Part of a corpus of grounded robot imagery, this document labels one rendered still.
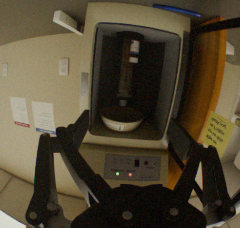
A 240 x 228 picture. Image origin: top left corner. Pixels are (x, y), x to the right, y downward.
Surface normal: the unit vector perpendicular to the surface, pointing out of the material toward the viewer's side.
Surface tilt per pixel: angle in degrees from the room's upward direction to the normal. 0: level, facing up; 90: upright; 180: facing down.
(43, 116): 90
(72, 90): 90
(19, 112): 90
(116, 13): 90
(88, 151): 135
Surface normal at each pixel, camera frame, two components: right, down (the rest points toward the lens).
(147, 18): -0.02, 0.33
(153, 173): 0.05, -0.43
